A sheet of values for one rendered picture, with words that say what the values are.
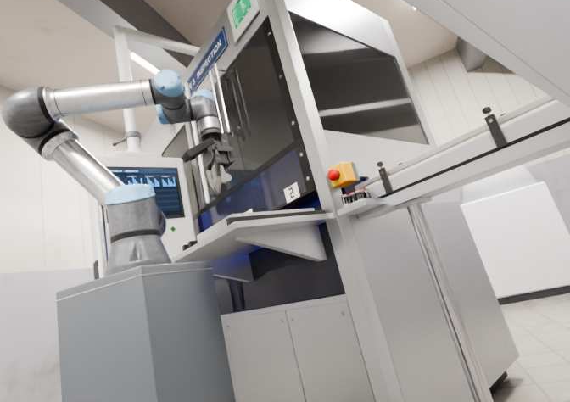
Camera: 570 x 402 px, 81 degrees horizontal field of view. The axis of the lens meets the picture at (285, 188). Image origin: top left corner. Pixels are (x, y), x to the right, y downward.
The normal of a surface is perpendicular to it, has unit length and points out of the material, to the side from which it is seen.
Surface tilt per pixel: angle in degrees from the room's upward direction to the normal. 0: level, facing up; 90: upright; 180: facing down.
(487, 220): 90
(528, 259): 90
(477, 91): 90
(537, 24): 180
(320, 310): 90
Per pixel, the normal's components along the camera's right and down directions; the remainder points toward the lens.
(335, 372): -0.77, 0.01
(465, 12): 0.24, 0.94
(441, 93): -0.37, -0.17
